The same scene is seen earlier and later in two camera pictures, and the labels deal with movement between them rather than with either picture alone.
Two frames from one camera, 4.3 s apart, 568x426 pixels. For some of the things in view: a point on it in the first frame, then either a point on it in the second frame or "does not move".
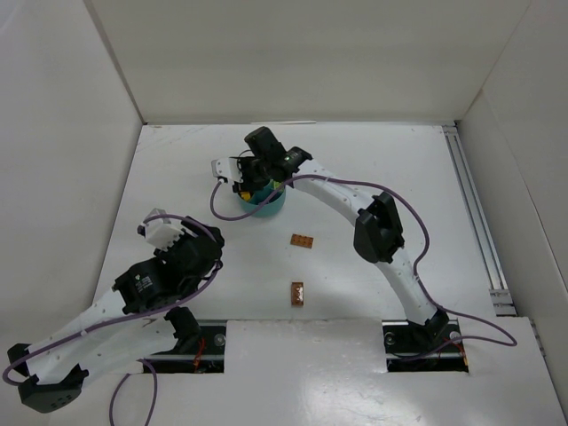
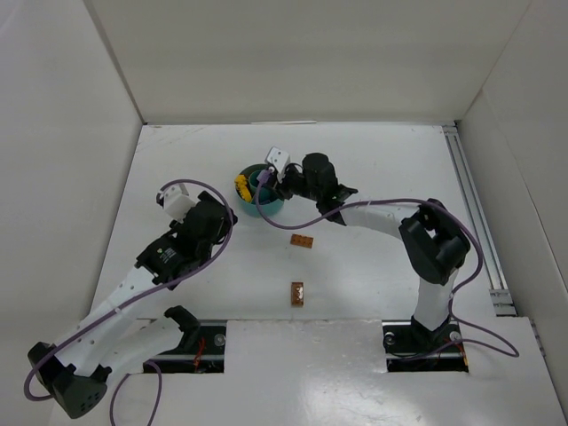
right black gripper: (254, 176) -> (280, 188)
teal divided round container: (271, 206) does not move
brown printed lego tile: (297, 294) does not move
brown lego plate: (302, 240) does not move
